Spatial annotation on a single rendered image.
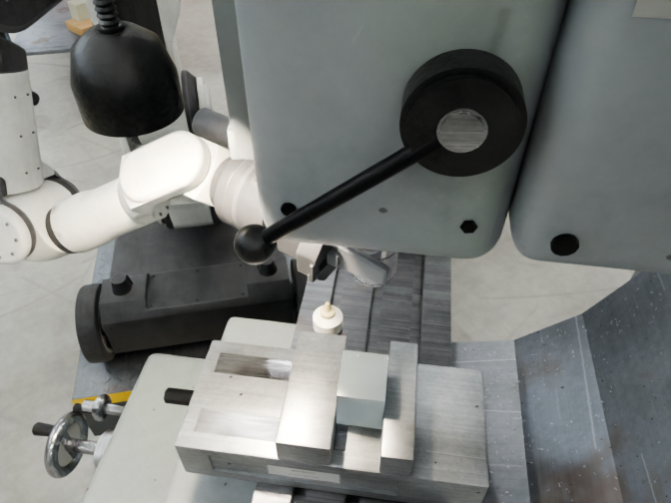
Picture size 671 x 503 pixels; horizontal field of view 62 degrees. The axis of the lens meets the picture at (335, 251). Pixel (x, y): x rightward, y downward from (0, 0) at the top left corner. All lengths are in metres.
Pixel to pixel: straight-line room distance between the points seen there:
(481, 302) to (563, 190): 1.84
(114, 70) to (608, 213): 0.32
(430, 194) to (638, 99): 0.14
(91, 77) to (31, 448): 1.71
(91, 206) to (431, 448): 0.49
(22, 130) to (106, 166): 2.23
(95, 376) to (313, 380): 0.99
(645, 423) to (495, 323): 1.43
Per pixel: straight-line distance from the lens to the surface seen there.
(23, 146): 0.78
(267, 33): 0.35
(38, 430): 1.15
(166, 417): 1.03
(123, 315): 1.43
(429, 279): 0.92
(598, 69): 0.33
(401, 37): 0.33
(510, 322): 2.17
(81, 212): 0.74
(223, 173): 0.61
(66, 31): 3.70
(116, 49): 0.40
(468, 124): 0.32
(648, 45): 0.33
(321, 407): 0.64
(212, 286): 1.42
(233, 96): 0.47
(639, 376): 0.78
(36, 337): 2.30
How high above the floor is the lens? 1.62
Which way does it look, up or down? 44 degrees down
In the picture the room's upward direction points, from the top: straight up
